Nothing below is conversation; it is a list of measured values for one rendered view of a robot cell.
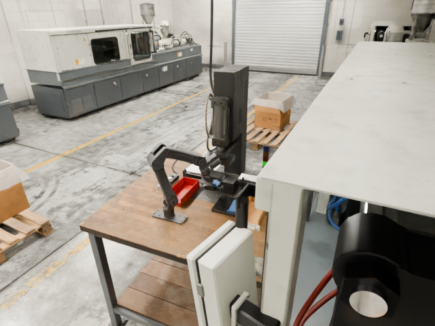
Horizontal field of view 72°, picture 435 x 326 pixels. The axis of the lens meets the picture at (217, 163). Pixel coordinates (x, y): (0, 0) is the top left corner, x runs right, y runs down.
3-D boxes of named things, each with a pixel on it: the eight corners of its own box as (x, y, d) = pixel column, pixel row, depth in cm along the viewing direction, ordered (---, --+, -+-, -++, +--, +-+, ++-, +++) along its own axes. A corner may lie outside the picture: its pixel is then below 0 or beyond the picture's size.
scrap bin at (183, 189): (164, 203, 184) (164, 195, 182) (184, 184, 205) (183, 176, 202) (181, 207, 180) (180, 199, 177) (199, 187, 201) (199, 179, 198)
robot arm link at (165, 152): (202, 152, 170) (152, 140, 153) (209, 158, 163) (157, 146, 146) (194, 171, 173) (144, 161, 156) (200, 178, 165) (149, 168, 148)
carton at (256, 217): (236, 226, 165) (237, 215, 161) (250, 202, 185) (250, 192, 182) (259, 232, 160) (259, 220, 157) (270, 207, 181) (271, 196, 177)
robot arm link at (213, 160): (216, 160, 177) (208, 144, 170) (223, 165, 170) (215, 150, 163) (200, 171, 175) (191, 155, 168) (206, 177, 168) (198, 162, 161)
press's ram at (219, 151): (202, 166, 190) (200, 121, 176) (217, 150, 211) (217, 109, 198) (228, 171, 184) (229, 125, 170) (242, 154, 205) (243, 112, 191)
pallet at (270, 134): (254, 122, 587) (255, 115, 581) (305, 130, 543) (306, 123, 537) (226, 143, 494) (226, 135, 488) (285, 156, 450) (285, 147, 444)
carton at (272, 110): (264, 116, 577) (265, 90, 554) (294, 121, 549) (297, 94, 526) (249, 126, 526) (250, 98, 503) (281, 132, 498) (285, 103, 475)
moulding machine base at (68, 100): (71, 122, 598) (59, 72, 554) (38, 116, 638) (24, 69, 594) (203, 75, 1037) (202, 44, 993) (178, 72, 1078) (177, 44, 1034)
